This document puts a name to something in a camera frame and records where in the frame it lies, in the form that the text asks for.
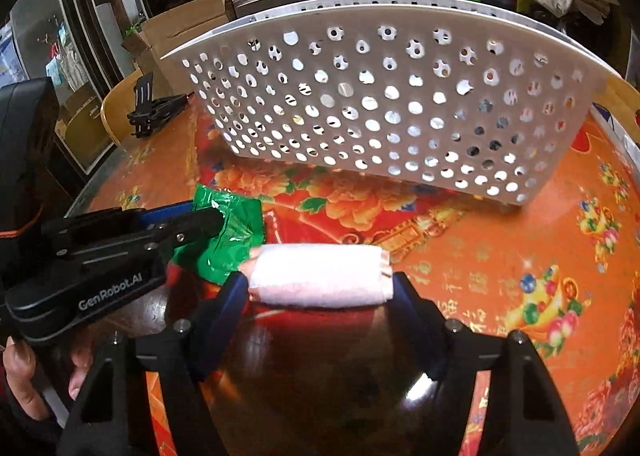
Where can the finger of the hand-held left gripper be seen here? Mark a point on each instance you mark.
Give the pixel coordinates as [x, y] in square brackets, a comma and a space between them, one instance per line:
[200, 228]
[165, 215]

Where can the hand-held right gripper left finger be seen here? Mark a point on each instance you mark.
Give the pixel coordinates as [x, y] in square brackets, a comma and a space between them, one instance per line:
[227, 316]

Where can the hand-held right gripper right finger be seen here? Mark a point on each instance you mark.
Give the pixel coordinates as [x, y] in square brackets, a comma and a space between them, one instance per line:
[410, 316]

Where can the green foil packet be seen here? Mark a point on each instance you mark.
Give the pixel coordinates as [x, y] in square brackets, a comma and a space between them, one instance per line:
[230, 241]

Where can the pink white towel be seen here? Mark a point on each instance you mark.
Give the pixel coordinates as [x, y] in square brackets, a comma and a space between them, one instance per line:
[320, 276]

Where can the white perforated plastic basket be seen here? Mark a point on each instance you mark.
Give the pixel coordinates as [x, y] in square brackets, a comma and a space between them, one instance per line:
[320, 23]

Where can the person's left forearm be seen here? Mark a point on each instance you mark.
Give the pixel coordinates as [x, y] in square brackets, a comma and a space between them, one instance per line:
[20, 436]

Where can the person's left hand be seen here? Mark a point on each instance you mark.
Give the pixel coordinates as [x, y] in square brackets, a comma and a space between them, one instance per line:
[17, 366]

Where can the wooden chair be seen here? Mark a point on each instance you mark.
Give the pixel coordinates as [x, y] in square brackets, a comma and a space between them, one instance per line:
[625, 98]
[115, 110]

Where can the black folding holder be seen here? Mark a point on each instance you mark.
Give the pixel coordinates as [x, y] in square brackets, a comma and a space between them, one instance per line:
[155, 110]

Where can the dark mirrored wardrobe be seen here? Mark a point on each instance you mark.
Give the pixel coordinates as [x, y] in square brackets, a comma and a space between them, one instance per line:
[75, 35]

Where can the open cardboard box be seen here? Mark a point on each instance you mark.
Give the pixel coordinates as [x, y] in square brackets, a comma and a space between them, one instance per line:
[175, 30]

